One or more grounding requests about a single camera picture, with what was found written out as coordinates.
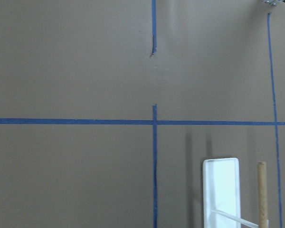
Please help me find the white towel rack with dowels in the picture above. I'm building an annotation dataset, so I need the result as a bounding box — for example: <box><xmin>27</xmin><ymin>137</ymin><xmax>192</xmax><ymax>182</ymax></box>
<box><xmin>202</xmin><ymin>158</ymin><xmax>269</xmax><ymax>228</ymax></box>

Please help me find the aluminium frame post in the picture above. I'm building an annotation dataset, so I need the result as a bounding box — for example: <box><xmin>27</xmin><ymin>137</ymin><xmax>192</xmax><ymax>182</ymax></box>
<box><xmin>261</xmin><ymin>0</ymin><xmax>284</xmax><ymax>6</ymax></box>

